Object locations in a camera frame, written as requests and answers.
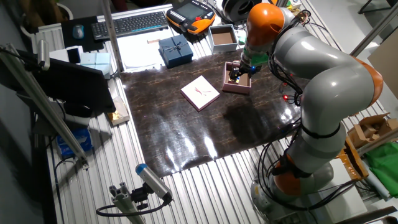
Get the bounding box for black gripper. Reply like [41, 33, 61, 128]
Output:
[229, 60, 258, 85]

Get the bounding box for pink box lid with ribbon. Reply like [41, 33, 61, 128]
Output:
[180, 75, 221, 113]

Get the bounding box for pink open box base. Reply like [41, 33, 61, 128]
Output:
[221, 61, 252, 95]

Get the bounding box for grey open box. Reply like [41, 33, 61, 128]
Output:
[207, 24, 239, 54]

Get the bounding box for blue gift box with bow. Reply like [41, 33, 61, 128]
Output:
[158, 34, 194, 69]

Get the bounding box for small gold box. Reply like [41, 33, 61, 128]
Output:
[107, 96, 131, 126]

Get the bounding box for open cardboard box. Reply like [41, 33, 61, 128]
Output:
[347, 113, 398, 149]

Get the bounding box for white box with black insert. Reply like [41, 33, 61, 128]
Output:
[49, 45, 84, 65]

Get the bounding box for black filament spool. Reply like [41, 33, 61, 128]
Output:
[222, 0, 264, 23]

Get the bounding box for dark marble pattern mat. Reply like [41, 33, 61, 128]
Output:
[119, 49, 312, 178]

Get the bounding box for orange black teach pendant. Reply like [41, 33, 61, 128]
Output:
[165, 0, 216, 35]

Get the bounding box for white paper sheet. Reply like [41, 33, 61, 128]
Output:
[116, 26, 175, 71]

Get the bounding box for black keyboard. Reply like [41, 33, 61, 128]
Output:
[90, 11, 169, 41]

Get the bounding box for light blue boxes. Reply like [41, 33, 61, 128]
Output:
[80, 52, 112, 79]

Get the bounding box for orange wooden tray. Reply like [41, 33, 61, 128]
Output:
[337, 136, 363, 181]

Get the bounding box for black mouse pad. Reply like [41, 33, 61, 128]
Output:
[60, 16, 105, 53]

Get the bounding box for brown cardboard sheet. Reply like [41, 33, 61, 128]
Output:
[368, 37, 398, 100]

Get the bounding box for blue grey computer mouse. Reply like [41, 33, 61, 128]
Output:
[72, 24, 85, 40]

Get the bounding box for black monitor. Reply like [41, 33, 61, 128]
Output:
[0, 49, 116, 114]

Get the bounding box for green cloth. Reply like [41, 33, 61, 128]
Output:
[365, 142, 398, 197]

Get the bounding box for blue tissue pack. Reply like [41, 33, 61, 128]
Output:
[56, 127, 93, 158]

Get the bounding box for long diagonal aluminium bar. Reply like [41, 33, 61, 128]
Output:
[0, 43, 90, 169]

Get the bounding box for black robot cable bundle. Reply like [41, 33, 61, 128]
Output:
[256, 9, 358, 212]

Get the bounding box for upright aluminium post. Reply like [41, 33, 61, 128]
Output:
[101, 0, 125, 73]

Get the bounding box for silver camera with blue tip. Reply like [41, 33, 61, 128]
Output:
[135, 163, 174, 202]

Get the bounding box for slanted aluminium frame bar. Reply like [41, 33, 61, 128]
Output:
[350, 2, 398, 57]

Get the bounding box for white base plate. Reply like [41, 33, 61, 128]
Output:
[307, 158, 368, 223]

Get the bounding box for short aluminium profile mount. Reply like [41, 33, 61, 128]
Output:
[108, 182, 147, 224]

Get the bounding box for black camera cable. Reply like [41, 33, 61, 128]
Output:
[95, 195, 172, 218]

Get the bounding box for small silver camera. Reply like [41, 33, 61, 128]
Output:
[37, 39, 50, 71]

